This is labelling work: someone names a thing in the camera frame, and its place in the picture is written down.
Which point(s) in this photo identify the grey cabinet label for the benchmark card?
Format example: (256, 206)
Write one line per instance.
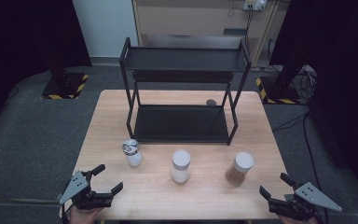
(234, 31)

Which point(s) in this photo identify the small grey round disc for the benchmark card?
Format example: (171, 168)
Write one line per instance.
(211, 102)

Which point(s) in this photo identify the black metal two-tier rack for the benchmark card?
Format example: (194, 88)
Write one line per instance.
(181, 123)

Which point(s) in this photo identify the white-lid jar of brown powder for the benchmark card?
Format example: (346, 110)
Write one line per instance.
(239, 171)

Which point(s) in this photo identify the person's right hand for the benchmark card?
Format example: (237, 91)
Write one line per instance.
(295, 221)

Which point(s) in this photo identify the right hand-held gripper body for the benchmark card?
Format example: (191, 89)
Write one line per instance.
(295, 207)

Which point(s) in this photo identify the silver-lid jar of white powder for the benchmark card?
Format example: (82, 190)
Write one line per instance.
(133, 157)

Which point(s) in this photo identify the person's left hand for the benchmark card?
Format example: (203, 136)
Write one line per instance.
(84, 216)

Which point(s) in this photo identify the white power strip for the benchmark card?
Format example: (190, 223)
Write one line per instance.
(254, 4)

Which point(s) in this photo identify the black stand with striped base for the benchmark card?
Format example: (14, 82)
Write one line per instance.
(279, 90)
(65, 85)

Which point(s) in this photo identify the beige wooden cabinet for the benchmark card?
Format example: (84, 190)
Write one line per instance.
(192, 18)

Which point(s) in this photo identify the grey tape piece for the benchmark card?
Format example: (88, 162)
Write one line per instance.
(59, 196)
(289, 197)

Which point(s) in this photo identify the dark curtain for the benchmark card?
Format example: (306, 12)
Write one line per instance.
(18, 46)
(341, 77)

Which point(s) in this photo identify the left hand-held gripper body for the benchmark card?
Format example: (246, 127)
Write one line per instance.
(84, 196)

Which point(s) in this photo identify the white-lid jar of white powder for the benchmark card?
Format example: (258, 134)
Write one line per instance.
(181, 168)

